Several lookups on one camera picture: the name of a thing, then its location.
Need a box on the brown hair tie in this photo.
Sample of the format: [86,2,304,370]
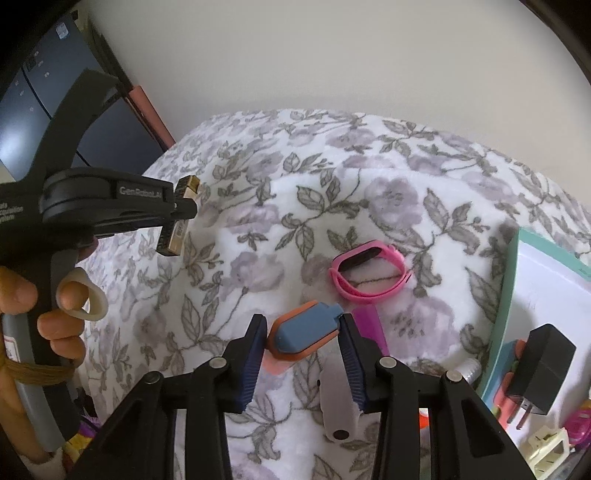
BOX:
[0,357,77,386]

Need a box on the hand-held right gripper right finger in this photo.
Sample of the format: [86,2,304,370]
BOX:
[338,313,529,480]

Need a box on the person's left forearm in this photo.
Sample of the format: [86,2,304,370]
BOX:
[0,378,35,467]

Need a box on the pink fitness band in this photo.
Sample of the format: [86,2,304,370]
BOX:
[328,240,414,305]

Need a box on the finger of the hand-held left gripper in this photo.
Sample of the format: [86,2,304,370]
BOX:
[95,182,198,238]

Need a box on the orange and blue puzzle block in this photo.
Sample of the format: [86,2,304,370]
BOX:
[264,300,343,378]

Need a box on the dark blue cabinet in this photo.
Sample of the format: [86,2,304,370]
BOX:
[0,14,160,183]

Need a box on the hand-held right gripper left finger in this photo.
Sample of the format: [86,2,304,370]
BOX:
[81,314,269,480]

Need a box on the salmon board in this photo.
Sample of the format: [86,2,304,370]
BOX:
[127,85,177,148]

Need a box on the person's left hand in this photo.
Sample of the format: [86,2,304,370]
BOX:
[0,247,109,370]

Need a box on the orange bottle with clear cap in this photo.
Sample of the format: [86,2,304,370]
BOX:
[418,357,483,435]

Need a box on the teal cardboard tray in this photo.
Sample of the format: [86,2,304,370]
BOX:
[480,226,591,480]

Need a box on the magenta watch band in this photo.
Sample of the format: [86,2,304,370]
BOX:
[353,307,389,357]

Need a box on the white strap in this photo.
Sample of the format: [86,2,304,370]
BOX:
[318,355,362,443]

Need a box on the salmon and blue puzzle block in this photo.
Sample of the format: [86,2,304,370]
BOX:
[489,339,527,432]

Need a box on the gold rectangular block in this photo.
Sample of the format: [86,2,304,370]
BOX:
[156,174,201,257]

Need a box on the cream hair claw clip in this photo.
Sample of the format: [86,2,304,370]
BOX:
[526,427,571,478]

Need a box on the black charger adapter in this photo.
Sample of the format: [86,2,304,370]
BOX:
[505,324,578,430]

